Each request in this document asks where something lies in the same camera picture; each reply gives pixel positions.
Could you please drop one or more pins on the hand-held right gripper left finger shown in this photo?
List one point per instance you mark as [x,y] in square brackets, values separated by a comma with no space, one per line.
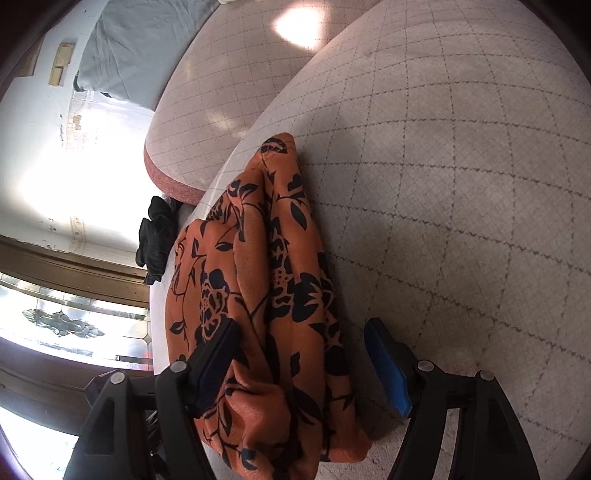
[217,364]

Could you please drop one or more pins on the black garment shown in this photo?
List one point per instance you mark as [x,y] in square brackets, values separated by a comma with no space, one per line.
[154,240]

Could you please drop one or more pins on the pink-edged checked cushion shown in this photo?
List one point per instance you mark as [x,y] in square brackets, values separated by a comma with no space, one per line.
[231,92]

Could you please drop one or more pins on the grey checked bed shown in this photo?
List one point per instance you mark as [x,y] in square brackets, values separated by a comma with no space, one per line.
[438,207]

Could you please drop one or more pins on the wall switch plate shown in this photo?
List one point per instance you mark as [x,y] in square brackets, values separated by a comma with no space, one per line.
[62,62]

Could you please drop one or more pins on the orange floral garment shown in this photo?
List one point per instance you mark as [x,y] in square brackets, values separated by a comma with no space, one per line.
[263,300]

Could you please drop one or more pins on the light blue pillow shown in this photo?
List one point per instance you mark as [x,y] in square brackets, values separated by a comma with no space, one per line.
[134,50]

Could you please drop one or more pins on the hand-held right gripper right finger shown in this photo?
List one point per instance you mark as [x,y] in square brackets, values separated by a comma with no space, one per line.
[385,364]

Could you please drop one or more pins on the stained glass door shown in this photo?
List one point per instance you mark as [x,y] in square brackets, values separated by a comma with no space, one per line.
[78,323]

